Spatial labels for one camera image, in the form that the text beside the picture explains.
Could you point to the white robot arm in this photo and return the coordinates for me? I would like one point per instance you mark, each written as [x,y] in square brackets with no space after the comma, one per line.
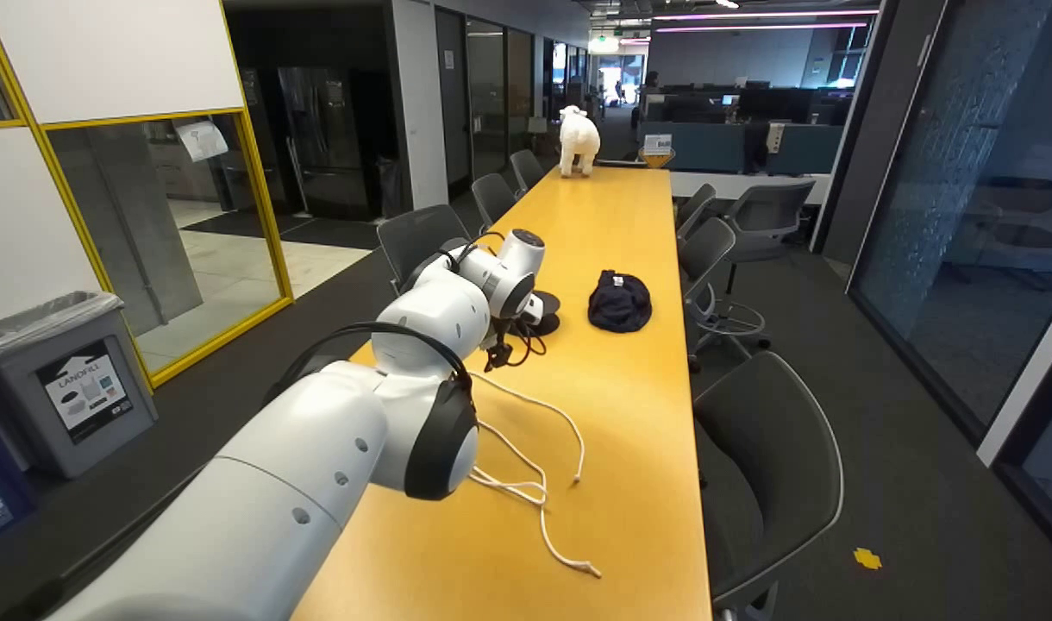
[255,521]

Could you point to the black cap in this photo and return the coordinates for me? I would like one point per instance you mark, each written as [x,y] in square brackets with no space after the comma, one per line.
[618,300]

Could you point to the white plush toy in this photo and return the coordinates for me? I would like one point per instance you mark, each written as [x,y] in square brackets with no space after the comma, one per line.
[578,144]

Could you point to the grey office chair middle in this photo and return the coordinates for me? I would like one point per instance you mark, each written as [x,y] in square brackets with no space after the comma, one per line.
[707,305]

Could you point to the grey office chair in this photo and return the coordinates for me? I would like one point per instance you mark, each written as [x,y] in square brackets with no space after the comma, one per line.
[766,215]
[771,478]
[707,305]

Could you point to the grey office chair far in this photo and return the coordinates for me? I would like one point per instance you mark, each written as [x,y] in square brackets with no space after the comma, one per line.
[766,215]

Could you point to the grey office chair near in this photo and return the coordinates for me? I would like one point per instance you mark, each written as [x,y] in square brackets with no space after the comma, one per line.
[771,478]

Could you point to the yellow scrap on floor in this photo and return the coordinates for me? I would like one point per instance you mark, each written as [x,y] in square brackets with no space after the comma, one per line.
[866,560]

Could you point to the grey waste bin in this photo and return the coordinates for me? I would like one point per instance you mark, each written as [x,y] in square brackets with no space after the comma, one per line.
[71,388]

